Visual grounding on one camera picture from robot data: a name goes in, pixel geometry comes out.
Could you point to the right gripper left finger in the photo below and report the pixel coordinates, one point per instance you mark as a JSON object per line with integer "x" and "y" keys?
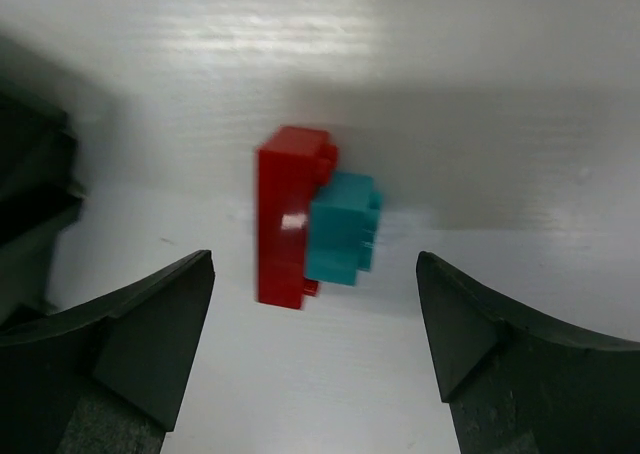
{"x": 108, "y": 375}

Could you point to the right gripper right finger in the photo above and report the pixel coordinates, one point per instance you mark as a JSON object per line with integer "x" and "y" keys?
{"x": 517, "y": 380}

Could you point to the small teal lego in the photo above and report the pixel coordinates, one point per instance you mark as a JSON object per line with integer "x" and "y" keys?
{"x": 344, "y": 219}

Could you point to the red arch lego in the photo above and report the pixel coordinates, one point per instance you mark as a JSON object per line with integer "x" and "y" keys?
{"x": 290, "y": 166}

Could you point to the black four-compartment tray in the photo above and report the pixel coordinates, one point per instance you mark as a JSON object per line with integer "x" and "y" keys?
{"x": 38, "y": 151}

